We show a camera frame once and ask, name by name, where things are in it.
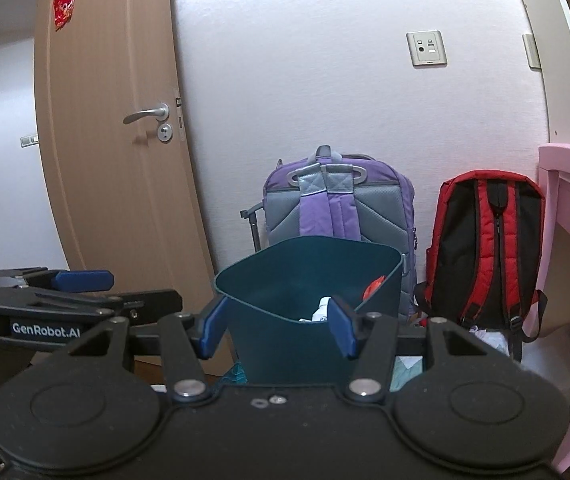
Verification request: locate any beige wooden door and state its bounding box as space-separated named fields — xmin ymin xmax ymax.
xmin=32 ymin=0 xmax=221 ymax=291

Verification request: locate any white bookcase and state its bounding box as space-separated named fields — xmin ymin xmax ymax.
xmin=507 ymin=0 xmax=570 ymax=151

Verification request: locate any beige wall plate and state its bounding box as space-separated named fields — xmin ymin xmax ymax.
xmin=522 ymin=33 xmax=543 ymax=71

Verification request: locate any red black backpack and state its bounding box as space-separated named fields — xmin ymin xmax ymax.
xmin=415 ymin=170 xmax=548 ymax=363

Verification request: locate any silver door handle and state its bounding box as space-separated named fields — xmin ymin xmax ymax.
xmin=122 ymin=102 xmax=171 ymax=126

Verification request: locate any white crumpled paper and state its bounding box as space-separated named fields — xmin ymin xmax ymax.
xmin=467 ymin=325 xmax=510 ymax=356

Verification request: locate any dark teal bin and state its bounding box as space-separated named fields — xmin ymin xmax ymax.
xmin=214 ymin=236 xmax=406 ymax=386

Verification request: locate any purple grey backpack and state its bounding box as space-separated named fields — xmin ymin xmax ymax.
xmin=262 ymin=145 xmax=418 ymax=318

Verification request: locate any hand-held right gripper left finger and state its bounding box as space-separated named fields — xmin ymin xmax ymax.
xmin=68 ymin=296 xmax=231 ymax=403

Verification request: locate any red plastic bag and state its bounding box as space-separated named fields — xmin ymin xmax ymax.
xmin=363 ymin=275 xmax=388 ymax=297

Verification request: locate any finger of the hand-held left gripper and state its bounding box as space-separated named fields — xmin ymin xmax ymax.
xmin=92 ymin=288 xmax=184 ymax=333
xmin=0 ymin=266 xmax=116 ymax=294

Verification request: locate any beige wall socket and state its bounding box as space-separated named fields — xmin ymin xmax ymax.
xmin=406 ymin=30 xmax=449 ymax=68

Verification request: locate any red door decoration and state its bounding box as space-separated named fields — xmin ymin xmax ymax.
xmin=52 ymin=0 xmax=77 ymax=32

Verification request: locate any pink desk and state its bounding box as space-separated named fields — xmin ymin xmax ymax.
xmin=517 ymin=144 xmax=570 ymax=476

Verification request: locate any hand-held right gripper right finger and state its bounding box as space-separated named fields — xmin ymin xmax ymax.
xmin=327 ymin=296 xmax=510 ymax=403

